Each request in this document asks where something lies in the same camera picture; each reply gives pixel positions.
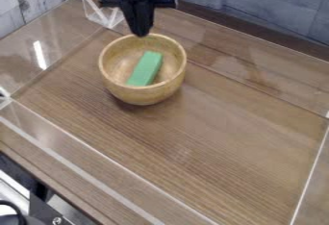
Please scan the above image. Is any black metal table mount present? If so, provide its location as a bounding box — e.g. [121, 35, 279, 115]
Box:
[24, 193, 75, 225]

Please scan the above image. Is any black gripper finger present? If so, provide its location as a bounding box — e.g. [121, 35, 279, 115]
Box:
[121, 0, 142, 37]
[141, 0, 154, 37]

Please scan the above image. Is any clear acrylic corner bracket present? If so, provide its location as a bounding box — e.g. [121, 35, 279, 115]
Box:
[82, 0, 125, 29]

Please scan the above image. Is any wooden bowl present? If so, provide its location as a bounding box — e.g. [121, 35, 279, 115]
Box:
[98, 34, 186, 106]

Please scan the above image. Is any black cable bottom left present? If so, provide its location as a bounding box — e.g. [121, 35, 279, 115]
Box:
[0, 199, 30, 225]

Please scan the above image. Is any green rectangular block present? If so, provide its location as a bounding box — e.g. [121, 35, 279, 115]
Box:
[126, 51, 164, 87]

